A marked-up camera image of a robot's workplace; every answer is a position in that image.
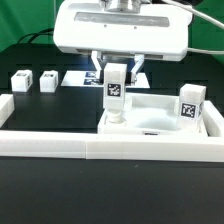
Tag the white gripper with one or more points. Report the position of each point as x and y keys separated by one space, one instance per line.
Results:
x=126 y=29

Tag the white square tabletop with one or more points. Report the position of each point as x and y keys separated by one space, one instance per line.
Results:
x=148 y=114

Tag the white sheet with AprilTags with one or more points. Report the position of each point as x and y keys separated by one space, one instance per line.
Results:
x=92 y=79

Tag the white U-shaped obstacle wall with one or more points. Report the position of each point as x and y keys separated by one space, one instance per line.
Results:
x=121 y=146

